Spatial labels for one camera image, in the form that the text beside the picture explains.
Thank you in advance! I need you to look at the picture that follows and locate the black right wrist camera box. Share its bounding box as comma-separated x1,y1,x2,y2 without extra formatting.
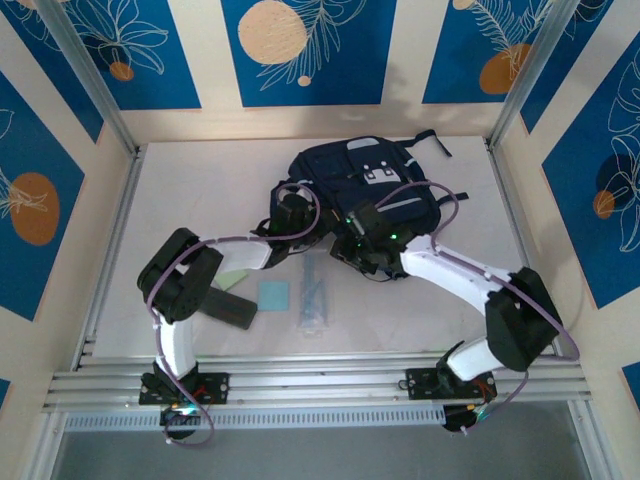
349,199,385,232

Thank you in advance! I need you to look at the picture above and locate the clear packet of pens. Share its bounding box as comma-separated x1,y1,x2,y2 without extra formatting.
298,253,334,337

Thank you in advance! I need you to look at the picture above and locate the black pencil case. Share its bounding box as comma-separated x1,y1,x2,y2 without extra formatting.
202,287,259,331

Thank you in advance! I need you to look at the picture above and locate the aluminium frame post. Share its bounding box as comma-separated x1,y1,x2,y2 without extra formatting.
34,0,141,159
487,0,596,151

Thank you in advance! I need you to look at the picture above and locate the black base controller board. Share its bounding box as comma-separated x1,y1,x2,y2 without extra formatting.
442,403,489,435
159,404,201,442

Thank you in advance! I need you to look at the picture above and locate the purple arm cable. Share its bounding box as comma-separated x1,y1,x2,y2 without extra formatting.
373,180,581,436
147,182,321,449

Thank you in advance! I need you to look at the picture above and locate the blue sticky note pad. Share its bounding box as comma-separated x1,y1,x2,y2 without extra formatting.
257,280,291,312

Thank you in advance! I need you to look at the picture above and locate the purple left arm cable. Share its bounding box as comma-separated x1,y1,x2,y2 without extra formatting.
147,182,321,449

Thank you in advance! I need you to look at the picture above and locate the green sticky note pad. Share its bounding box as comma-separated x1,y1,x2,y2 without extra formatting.
215,269,251,291

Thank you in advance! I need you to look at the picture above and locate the aluminium table side rail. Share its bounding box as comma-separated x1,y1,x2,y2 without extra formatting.
72,143,147,372
484,139,584,366

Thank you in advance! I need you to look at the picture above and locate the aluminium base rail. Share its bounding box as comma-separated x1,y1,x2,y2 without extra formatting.
42,352,599,415

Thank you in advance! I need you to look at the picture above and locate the navy blue backpack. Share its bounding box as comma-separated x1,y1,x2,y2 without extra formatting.
254,128,471,274

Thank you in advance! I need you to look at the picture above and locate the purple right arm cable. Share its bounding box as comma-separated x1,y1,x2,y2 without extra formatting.
373,180,581,436

